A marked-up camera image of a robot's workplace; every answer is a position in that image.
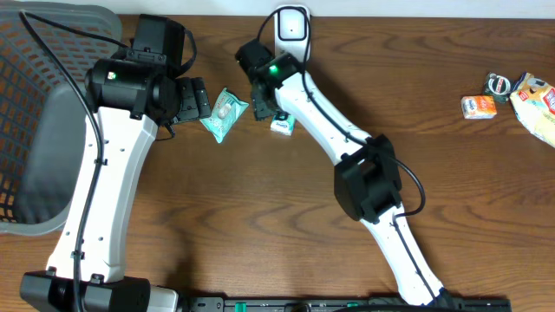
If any mint Zappy wipes packet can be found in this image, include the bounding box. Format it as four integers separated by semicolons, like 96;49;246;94
201;88;249;144

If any teal tissue pack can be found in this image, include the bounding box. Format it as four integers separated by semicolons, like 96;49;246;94
271;112;296;136

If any orange tissue pack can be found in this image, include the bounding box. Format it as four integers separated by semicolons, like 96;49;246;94
460;95;497;120

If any Zam-Buk ointment tin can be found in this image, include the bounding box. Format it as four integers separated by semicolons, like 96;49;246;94
482;72;513;104

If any large yellow wipes packet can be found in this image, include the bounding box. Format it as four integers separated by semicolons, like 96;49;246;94
510;72;554;146

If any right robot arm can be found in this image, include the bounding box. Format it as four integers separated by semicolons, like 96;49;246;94
235;39;443;306

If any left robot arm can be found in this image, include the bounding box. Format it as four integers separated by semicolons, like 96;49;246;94
20;14;210;311

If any white barcode scanner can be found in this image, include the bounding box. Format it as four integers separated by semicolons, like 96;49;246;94
274;4;310;62

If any grey plastic mesh basket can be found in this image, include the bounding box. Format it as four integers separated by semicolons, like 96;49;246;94
1;1;121;236

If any black left camera cable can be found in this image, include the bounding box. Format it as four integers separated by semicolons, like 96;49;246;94
17;10;131;312

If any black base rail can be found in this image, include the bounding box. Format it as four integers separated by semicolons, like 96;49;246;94
180;297;513;312

